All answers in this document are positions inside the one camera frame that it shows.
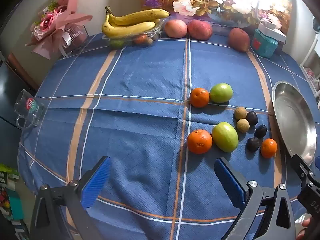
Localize clear glass mug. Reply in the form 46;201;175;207
15;89;47;130

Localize dark furniture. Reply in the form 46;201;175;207
0;60;38;160

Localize bunch of yellow bananas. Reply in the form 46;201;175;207
101;6;171;38

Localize small red-orange fruit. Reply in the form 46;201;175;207
134;34;148;45

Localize large orange tangerine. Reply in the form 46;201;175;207
187;129;213;154

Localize small orange tangerine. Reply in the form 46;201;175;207
260;138;278;158

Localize brown longan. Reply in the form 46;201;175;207
236;119;250;133
234;107;248;120

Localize floral painting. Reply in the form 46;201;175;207
137;0;293;28

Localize clear plastic fruit container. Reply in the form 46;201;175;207
102;20;166;49

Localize pinkish apple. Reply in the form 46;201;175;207
164;19;188;38

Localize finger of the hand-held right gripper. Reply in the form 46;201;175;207
290;154;316;184

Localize blue plaid tablecloth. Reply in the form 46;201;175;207
17;31;320;240

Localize white storage rack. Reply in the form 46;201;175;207
299;15;320;105

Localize dark purple plum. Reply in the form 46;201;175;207
246;137;261;152
254;124;267;138
245;112;259;126

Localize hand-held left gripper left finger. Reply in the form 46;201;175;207
29;156;112;240

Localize large dark red apple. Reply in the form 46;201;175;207
228;27;250;52

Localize person's right hand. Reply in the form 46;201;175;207
296;217;313;240

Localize pink flower bouquet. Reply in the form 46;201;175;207
25;0;93;60

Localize colourful packages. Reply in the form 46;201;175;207
0;164;25;240

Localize teal plastic box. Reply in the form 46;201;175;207
251;29;279;58

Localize round metal plate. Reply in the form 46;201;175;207
272;81;317;166

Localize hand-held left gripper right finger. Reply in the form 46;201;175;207
214;156;297;240

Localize pink plastic bag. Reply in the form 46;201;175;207
304;67;320;90

